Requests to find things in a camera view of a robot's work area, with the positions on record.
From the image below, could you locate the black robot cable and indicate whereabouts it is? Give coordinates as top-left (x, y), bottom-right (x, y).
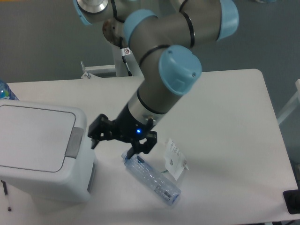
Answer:
top-left (119, 36), bottom-right (134, 77)

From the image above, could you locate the black device at right edge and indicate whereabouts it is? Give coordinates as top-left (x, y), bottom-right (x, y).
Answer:
top-left (283, 189), bottom-right (300, 214)

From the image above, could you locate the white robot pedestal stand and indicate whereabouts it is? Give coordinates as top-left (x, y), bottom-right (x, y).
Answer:
top-left (80, 18), bottom-right (145, 80)

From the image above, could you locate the black white pen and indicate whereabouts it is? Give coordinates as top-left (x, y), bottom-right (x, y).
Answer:
top-left (1, 180), bottom-right (12, 212)

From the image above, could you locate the white push-lid trash can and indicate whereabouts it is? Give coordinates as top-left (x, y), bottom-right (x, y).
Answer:
top-left (0, 99), bottom-right (97, 202)

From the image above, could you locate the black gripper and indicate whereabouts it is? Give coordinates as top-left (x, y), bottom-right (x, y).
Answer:
top-left (88, 104), bottom-right (158, 158)

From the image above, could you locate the blue bottle at left edge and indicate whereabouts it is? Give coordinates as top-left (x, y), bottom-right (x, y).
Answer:
top-left (0, 80), bottom-right (19, 100)

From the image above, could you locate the clear plastic water bottle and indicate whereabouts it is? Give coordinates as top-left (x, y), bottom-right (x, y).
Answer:
top-left (121, 151), bottom-right (181, 206)

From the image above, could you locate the white frame at right edge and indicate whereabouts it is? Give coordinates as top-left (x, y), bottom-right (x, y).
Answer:
top-left (277, 79), bottom-right (300, 126)

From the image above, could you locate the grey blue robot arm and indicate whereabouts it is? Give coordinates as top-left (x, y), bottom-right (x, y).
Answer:
top-left (73, 0), bottom-right (239, 158)

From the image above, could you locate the crumpled white paper packet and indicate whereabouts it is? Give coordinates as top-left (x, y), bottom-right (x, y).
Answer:
top-left (164, 138), bottom-right (189, 181)

